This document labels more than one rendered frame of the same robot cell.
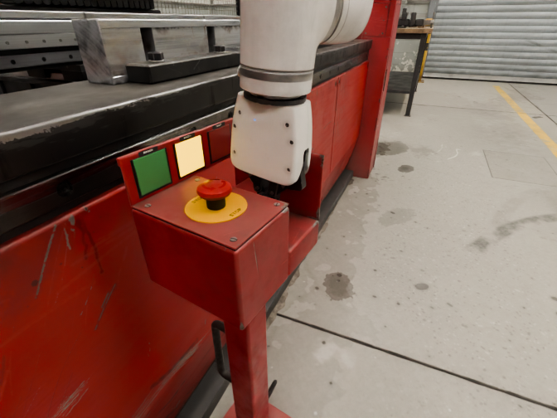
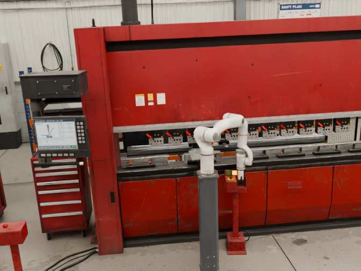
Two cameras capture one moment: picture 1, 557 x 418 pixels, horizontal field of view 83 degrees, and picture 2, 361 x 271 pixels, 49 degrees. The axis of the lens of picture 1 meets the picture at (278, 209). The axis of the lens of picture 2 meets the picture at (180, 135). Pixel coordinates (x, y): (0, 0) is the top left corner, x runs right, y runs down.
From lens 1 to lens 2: 3.71 m
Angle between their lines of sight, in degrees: 57
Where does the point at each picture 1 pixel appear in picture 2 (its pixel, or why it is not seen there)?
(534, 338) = not seen: outside the picture
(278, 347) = (262, 239)
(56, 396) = not seen: hidden behind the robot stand
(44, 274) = not seen: hidden behind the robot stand
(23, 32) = (235, 145)
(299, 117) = (239, 172)
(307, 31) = (240, 164)
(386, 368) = (280, 257)
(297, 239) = (239, 187)
